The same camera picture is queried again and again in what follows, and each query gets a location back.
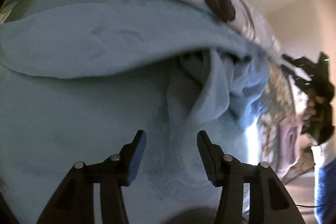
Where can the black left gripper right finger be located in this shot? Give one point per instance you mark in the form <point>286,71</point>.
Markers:
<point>269,201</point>

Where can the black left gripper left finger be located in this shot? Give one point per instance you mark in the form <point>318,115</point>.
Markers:
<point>73,200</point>

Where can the light blue pants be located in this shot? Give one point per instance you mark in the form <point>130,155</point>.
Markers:
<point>79,78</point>

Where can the person right hand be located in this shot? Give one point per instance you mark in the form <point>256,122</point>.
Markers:
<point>311,108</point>

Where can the teal floral bed blanket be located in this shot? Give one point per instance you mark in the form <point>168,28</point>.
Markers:
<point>273,137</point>

